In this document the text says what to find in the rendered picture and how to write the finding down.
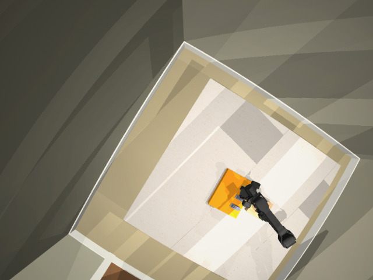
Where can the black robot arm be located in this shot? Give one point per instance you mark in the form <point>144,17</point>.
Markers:
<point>285,237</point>

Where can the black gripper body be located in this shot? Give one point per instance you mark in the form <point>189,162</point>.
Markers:
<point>247,202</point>

